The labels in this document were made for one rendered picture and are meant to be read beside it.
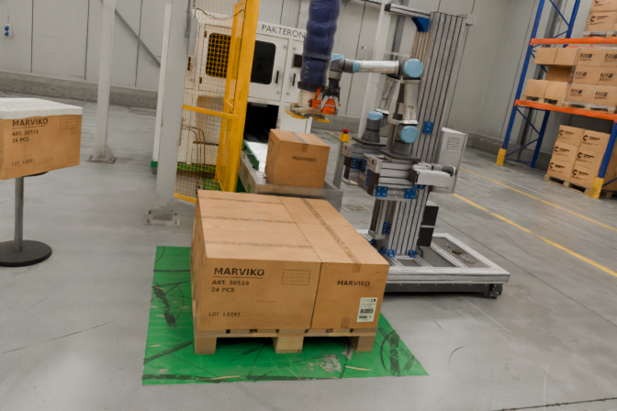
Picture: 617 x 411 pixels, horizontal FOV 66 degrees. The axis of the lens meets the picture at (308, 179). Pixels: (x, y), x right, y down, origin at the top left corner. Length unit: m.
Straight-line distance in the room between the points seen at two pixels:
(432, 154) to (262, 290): 1.77
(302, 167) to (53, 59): 9.33
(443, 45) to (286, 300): 2.08
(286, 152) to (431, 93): 1.16
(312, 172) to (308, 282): 1.39
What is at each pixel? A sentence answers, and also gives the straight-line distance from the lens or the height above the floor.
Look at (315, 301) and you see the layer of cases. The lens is 2.62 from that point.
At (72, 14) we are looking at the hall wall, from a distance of 12.32.
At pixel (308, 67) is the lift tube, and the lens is 3.62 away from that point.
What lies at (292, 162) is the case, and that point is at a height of 0.79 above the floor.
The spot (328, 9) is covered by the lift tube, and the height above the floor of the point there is 1.95.
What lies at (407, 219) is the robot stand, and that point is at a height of 0.51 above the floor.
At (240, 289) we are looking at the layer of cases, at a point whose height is 0.37.
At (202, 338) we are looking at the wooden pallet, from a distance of 2.61.
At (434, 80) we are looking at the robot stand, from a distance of 3.56.
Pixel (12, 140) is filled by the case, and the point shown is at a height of 0.85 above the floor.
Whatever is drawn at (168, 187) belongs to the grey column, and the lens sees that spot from 4.31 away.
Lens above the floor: 1.51
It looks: 13 degrees down
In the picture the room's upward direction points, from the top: 9 degrees clockwise
